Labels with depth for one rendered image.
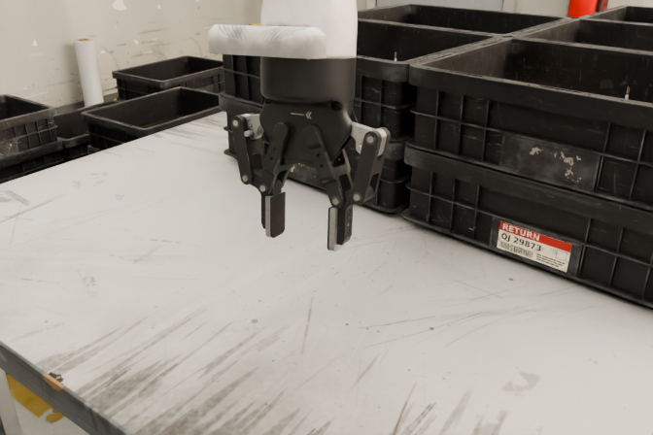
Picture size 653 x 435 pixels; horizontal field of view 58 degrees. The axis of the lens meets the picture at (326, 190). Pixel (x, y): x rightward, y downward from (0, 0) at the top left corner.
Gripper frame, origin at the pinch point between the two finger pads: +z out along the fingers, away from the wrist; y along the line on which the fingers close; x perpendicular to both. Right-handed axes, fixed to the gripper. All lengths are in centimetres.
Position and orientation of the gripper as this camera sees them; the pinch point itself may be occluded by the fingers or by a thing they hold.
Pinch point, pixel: (305, 224)
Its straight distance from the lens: 49.9
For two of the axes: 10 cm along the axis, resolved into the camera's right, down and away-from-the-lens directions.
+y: -8.8, -1.5, 4.4
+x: -4.7, 2.3, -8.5
